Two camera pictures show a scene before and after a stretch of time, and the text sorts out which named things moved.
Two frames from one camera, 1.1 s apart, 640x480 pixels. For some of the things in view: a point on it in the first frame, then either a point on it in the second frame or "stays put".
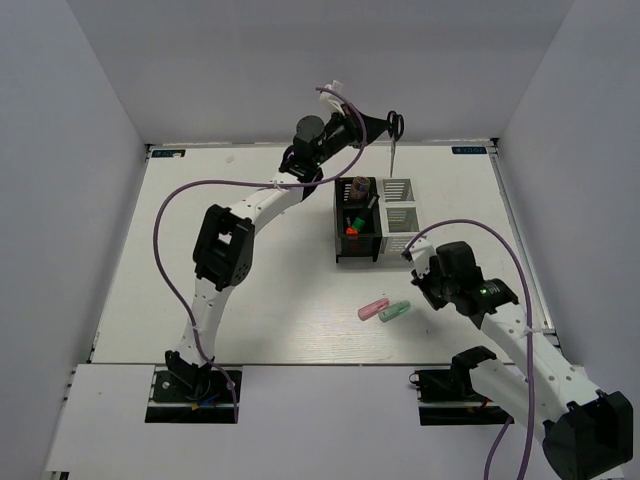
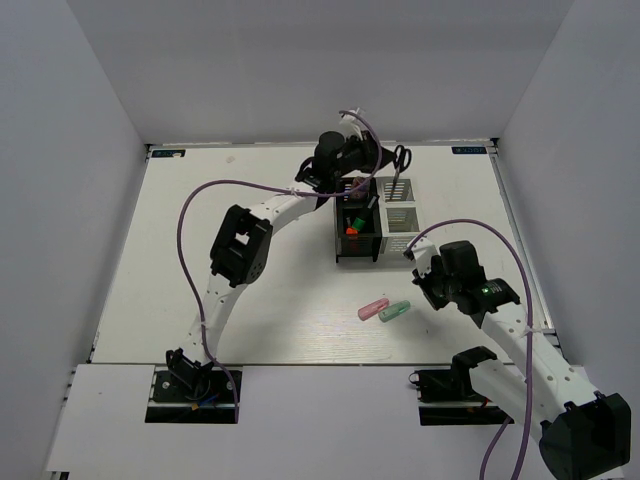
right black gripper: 436,302 stays put
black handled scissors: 395,127 -> 402,159
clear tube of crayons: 360,187 stays put
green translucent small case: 394,310 stays put
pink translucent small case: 372,309 stays put
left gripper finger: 373,127 -> 388,156
